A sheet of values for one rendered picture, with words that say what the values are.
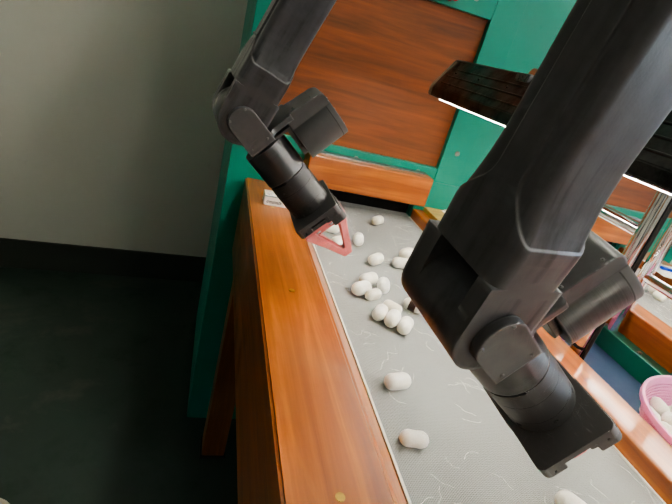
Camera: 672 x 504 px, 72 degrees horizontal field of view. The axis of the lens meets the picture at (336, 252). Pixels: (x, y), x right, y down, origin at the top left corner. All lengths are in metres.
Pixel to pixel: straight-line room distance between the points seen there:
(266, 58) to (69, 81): 1.40
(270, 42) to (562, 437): 0.47
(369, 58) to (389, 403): 0.75
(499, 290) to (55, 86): 1.78
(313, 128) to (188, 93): 1.30
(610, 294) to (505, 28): 0.90
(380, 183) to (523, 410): 0.76
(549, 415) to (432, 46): 0.88
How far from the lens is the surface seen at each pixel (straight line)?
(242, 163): 1.07
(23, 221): 2.10
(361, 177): 1.05
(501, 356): 0.30
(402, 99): 1.12
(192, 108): 1.88
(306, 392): 0.49
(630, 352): 1.05
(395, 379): 0.56
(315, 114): 0.59
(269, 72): 0.55
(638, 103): 0.25
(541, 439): 0.42
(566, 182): 0.25
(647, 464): 0.66
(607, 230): 1.45
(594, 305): 0.35
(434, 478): 0.50
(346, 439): 0.46
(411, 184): 1.10
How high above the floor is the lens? 1.08
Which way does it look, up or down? 23 degrees down
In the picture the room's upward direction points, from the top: 16 degrees clockwise
